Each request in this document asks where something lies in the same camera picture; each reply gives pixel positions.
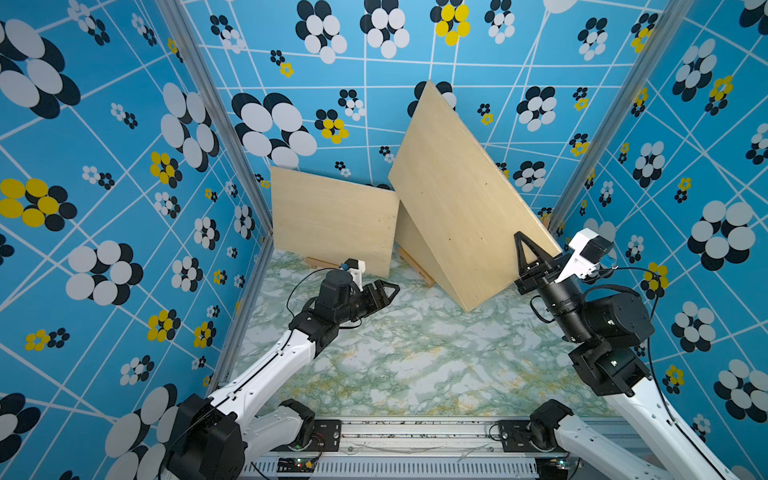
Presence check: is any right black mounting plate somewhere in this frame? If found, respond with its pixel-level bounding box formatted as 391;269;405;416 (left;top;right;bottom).
497;420;537;453

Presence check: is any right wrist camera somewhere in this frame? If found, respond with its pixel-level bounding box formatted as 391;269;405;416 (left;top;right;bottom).
555;228;614;283

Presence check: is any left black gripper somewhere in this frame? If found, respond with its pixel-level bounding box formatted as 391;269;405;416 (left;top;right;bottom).
336;279;401;326

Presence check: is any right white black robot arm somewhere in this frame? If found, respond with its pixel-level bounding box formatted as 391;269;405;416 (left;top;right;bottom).
514;229;735;479

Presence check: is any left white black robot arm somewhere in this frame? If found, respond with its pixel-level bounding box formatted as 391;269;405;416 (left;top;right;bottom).
154;261;400;479

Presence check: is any black mounting plate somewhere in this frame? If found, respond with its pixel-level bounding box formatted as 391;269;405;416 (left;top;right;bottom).
287;419;342;453
497;420;537;453

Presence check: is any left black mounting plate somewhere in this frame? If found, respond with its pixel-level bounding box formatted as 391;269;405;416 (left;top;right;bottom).
287;419;342;453

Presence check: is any plywood board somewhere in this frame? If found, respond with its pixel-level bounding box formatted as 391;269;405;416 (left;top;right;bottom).
270;167;399;278
388;83;562;312
395;202;463;307

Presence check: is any wooden easel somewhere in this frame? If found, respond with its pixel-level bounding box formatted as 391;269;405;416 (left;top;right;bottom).
397;247;436;288
304;257;339;269

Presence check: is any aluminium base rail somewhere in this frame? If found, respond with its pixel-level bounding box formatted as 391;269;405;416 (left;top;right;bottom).
158;415;676;480

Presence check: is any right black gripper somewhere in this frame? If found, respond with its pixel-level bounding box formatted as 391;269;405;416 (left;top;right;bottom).
522;234;595;350

